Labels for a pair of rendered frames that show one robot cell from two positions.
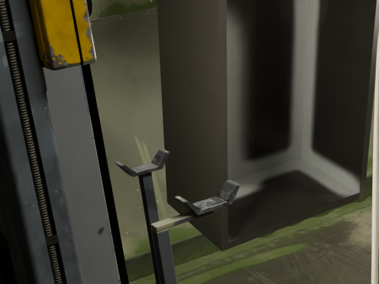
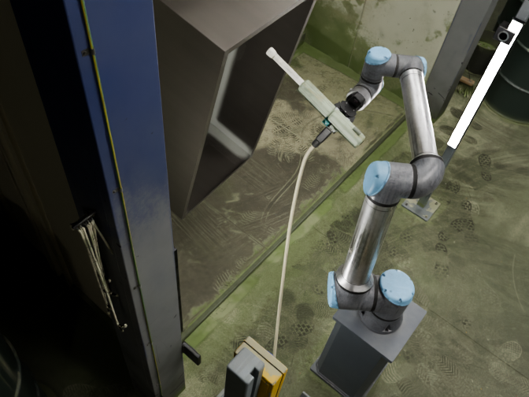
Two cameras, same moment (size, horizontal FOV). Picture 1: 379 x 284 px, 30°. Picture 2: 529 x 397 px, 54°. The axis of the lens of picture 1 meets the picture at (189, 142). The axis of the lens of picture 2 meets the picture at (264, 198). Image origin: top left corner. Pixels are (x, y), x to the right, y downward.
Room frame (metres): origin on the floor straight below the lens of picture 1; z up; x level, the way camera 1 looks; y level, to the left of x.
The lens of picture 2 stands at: (0.49, 0.41, 2.70)
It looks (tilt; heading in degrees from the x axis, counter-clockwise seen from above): 52 degrees down; 328
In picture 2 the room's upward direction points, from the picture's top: 8 degrees clockwise
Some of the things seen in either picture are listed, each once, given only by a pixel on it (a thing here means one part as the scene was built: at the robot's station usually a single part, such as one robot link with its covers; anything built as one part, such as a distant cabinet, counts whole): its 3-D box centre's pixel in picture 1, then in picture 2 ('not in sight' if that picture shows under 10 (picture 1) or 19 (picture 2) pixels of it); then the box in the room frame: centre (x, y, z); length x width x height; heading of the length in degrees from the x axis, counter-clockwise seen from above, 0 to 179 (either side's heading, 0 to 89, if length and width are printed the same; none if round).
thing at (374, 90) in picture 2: not in sight; (368, 87); (1.77, -0.79, 1.34); 0.12 x 0.09 x 0.10; 119
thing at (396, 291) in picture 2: not in sight; (390, 294); (1.12, -0.64, 0.83); 0.17 x 0.15 x 0.18; 63
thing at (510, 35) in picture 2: not in sight; (505, 33); (1.88, -1.64, 1.35); 0.09 x 0.07 x 0.07; 25
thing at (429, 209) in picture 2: not in sight; (420, 204); (1.88, -1.68, 0.01); 0.20 x 0.20 x 0.01; 25
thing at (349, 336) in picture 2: not in sight; (363, 343); (1.11, -0.65, 0.32); 0.31 x 0.31 x 0.64; 25
